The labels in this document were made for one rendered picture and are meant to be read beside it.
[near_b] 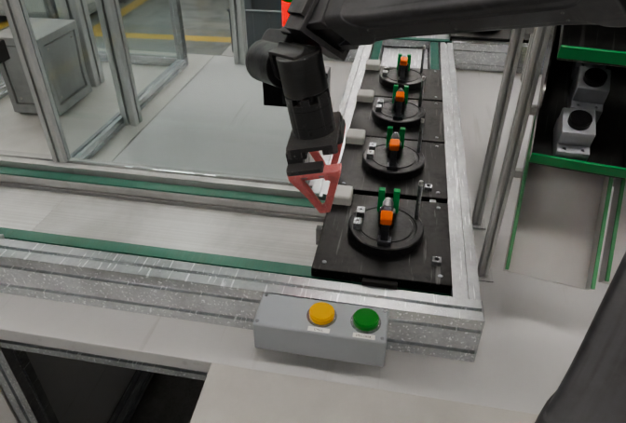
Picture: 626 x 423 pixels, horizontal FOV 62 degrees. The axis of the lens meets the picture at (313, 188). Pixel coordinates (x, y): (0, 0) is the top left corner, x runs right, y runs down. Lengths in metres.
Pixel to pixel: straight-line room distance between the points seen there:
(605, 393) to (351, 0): 0.44
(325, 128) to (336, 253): 0.34
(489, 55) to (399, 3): 1.54
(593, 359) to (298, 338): 0.56
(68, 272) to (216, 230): 0.29
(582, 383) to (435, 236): 0.68
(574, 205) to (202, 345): 0.67
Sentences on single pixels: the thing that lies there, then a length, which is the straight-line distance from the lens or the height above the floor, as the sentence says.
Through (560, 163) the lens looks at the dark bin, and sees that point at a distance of 0.84.
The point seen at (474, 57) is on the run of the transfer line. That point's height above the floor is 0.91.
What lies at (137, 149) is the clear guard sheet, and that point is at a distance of 1.24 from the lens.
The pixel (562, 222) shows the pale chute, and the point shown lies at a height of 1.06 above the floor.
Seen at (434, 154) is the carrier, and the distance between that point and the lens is 1.27.
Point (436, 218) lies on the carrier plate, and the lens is 1.06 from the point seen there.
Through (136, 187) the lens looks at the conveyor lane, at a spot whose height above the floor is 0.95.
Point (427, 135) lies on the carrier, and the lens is 1.35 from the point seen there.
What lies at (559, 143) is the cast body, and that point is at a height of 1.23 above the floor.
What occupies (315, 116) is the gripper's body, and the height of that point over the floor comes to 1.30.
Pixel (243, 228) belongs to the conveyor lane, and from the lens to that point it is 1.10.
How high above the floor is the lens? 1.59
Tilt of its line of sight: 34 degrees down
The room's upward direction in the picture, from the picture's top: straight up
